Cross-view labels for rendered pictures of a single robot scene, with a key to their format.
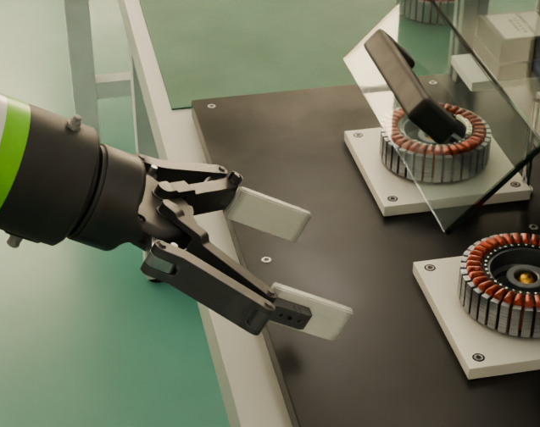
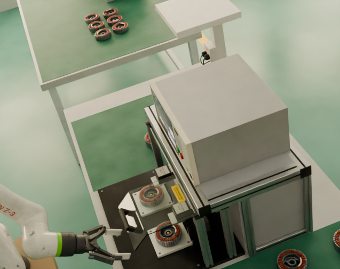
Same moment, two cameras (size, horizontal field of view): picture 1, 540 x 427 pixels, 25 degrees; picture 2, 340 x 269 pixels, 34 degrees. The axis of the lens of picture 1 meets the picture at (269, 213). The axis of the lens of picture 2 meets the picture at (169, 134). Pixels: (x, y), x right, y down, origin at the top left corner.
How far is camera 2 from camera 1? 1.34 m
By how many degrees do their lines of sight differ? 5
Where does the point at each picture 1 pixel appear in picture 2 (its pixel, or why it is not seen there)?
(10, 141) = (59, 243)
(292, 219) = (118, 231)
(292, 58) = (120, 167)
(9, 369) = not seen: hidden behind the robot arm
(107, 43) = not seen: hidden behind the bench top
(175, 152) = (95, 205)
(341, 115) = (132, 187)
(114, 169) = (79, 240)
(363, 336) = (137, 252)
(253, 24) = (110, 156)
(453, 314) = (155, 243)
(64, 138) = (68, 239)
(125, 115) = not seen: hidden behind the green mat
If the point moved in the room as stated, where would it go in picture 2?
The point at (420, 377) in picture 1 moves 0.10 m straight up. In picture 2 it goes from (149, 259) to (143, 244)
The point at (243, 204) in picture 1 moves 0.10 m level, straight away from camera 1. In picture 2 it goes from (107, 232) to (106, 214)
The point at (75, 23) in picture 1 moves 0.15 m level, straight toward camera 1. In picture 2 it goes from (66, 128) to (69, 141)
